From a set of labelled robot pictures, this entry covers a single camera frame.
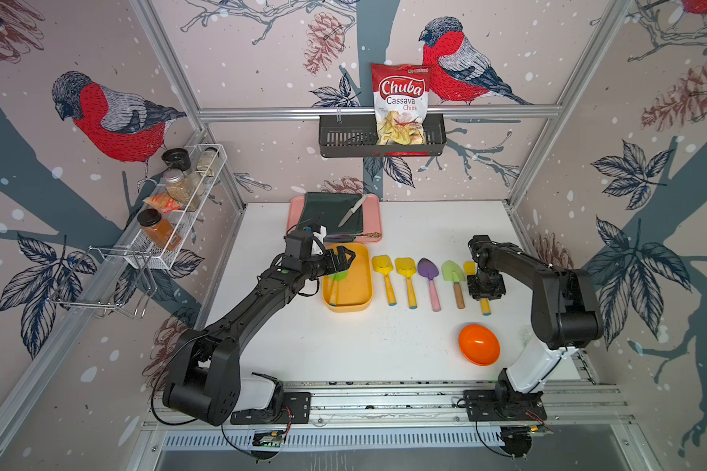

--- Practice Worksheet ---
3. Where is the white handled knife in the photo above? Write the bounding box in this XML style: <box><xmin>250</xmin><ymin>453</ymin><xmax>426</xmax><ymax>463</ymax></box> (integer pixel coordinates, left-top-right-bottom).
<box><xmin>338</xmin><ymin>194</ymin><xmax>368</xmax><ymax>228</ymax></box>

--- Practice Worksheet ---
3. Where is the green transparent cup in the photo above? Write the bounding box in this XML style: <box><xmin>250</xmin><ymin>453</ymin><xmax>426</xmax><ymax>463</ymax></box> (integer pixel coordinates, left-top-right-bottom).
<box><xmin>518</xmin><ymin>326</ymin><xmax>534</xmax><ymax>347</ymax></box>

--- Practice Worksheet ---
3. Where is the chrome wire holder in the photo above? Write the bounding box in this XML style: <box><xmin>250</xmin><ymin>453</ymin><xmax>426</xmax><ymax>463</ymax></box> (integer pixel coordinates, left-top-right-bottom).
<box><xmin>45</xmin><ymin>245</ymin><xmax>158</xmax><ymax>320</ymax></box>

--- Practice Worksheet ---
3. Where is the orange bowl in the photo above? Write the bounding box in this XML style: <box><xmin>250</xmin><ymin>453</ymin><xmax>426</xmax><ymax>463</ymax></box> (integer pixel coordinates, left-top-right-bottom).
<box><xmin>458</xmin><ymin>324</ymin><xmax>501</xmax><ymax>366</ymax></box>

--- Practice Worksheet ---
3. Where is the orange snack packet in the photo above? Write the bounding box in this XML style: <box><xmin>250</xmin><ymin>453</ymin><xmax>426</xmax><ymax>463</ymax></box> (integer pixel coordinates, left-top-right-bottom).
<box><xmin>143</xmin><ymin>192</ymin><xmax>183</xmax><ymax>215</ymax></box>

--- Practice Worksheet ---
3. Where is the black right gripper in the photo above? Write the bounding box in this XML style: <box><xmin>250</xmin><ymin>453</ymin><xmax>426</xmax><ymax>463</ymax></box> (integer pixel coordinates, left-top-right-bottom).
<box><xmin>463</xmin><ymin>269</ymin><xmax>502</xmax><ymax>298</ymax></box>

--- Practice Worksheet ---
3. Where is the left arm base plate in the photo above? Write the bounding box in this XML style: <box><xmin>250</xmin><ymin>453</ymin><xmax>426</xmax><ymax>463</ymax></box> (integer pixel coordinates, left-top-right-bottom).
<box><xmin>230</xmin><ymin>373</ymin><xmax>311</xmax><ymax>425</ymax></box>

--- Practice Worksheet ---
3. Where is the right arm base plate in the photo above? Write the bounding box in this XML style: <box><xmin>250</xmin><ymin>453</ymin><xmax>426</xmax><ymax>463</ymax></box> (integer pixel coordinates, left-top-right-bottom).
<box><xmin>463</xmin><ymin>390</ymin><xmax>548</xmax><ymax>422</ymax></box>

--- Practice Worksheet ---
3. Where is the red cassava chips bag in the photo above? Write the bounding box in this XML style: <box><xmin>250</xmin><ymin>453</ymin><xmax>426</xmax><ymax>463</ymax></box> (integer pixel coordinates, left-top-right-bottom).
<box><xmin>370</xmin><ymin>64</ymin><xmax>431</xmax><ymax>145</ymax></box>

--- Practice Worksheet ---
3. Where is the silver lid spice jar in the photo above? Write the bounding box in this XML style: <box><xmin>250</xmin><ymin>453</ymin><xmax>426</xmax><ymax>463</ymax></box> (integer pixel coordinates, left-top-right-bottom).
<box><xmin>163</xmin><ymin>168</ymin><xmax>201</xmax><ymax>212</ymax></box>

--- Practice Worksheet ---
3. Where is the black lid spice jar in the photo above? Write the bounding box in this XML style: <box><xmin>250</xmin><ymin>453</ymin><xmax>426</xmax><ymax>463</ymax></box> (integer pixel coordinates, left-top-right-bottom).
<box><xmin>161</xmin><ymin>148</ymin><xmax>192</xmax><ymax>174</ymax></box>

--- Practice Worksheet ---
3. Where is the pink plastic tray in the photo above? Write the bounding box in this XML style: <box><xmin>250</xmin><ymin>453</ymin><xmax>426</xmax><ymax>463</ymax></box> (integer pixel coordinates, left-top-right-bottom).
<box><xmin>287</xmin><ymin>192</ymin><xmax>383</xmax><ymax>243</ymax></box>

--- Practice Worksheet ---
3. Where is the yellow storage box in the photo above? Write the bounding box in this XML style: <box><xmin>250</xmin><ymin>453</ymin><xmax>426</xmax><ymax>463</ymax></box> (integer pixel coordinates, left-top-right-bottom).
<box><xmin>321</xmin><ymin>243</ymin><xmax>374</xmax><ymax>313</ymax></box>

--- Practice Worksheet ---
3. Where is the white wire spice rack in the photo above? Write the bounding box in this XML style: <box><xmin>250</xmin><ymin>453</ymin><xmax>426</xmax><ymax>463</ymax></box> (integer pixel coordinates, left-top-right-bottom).
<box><xmin>119</xmin><ymin>143</ymin><xmax>226</xmax><ymax>270</ymax></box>

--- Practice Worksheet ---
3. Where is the green shovel wooden handle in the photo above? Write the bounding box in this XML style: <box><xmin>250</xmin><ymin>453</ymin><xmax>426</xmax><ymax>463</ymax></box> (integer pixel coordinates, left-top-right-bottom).
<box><xmin>442</xmin><ymin>260</ymin><xmax>465</xmax><ymax>309</ymax></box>

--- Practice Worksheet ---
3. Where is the clear glass jar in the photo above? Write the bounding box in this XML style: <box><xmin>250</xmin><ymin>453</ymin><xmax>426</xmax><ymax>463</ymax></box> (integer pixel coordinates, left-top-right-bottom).
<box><xmin>196</xmin><ymin>146</ymin><xmax>220</xmax><ymax>178</ymax></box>

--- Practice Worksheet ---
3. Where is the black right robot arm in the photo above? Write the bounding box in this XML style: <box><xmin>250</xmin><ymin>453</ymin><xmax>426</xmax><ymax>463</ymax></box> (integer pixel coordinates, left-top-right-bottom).
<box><xmin>463</xmin><ymin>235</ymin><xmax>604</xmax><ymax>422</ymax></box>

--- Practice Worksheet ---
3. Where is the purple shovel pink handle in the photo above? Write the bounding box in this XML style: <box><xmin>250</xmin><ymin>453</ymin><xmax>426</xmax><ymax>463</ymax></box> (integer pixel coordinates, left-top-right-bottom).
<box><xmin>418</xmin><ymin>257</ymin><xmax>442</xmax><ymax>312</ymax></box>

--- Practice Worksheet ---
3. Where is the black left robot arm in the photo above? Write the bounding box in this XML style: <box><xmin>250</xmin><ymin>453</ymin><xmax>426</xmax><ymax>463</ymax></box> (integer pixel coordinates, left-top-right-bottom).
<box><xmin>162</xmin><ymin>228</ymin><xmax>357</xmax><ymax>426</ymax></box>

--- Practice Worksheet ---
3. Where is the black wall basket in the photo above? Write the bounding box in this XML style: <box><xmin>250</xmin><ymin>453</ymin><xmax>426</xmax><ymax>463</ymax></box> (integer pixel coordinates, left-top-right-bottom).
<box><xmin>318</xmin><ymin>113</ymin><xmax>448</xmax><ymax>159</ymax></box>

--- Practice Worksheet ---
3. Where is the dark green folded cloth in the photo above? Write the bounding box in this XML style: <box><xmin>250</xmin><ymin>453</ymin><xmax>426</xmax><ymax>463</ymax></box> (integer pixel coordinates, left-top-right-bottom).
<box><xmin>288</xmin><ymin>192</ymin><xmax>364</xmax><ymax>235</ymax></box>

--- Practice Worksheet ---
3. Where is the iridescent gold spoon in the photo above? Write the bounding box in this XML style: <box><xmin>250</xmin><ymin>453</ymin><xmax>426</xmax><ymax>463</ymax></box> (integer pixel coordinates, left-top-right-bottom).
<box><xmin>324</xmin><ymin>232</ymin><xmax>382</xmax><ymax>243</ymax></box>

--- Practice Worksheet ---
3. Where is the orange sauce jar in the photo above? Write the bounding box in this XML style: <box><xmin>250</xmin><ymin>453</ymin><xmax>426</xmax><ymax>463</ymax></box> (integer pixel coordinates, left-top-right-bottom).
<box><xmin>137</xmin><ymin>208</ymin><xmax>182</xmax><ymax>251</ymax></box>

